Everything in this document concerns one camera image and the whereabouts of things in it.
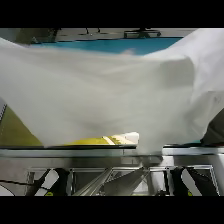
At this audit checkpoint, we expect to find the silver frame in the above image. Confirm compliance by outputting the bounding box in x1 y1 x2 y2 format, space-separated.
0 145 224 197

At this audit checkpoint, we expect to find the white shirt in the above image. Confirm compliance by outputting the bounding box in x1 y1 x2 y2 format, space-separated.
0 28 224 155

